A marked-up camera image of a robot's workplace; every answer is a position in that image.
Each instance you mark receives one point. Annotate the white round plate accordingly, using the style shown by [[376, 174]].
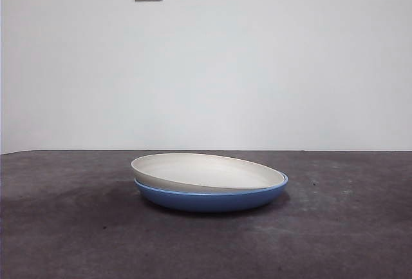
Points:
[[206, 172]]

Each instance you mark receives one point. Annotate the blue round plate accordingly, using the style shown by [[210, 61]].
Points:
[[209, 201]]

